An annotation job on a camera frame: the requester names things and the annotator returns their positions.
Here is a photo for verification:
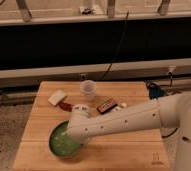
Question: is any black cable by robot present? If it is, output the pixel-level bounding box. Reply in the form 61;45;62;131
145;71;180;139

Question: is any dark red pepper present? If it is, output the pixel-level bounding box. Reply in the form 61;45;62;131
59;102;73;112

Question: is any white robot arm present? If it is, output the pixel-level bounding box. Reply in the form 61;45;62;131
67;92;191;171

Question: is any dark chocolate bar box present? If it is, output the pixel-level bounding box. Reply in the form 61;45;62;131
97;98;117;114

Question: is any white sponge block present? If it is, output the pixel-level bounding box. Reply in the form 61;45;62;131
48;90;66;106

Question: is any black hanging cable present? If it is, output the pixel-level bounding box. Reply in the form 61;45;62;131
99;9;130;81

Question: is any green ceramic bowl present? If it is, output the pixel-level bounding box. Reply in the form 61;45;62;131
49;121;82;157

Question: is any clear plastic cup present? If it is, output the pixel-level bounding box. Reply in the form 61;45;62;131
79;80;96;101

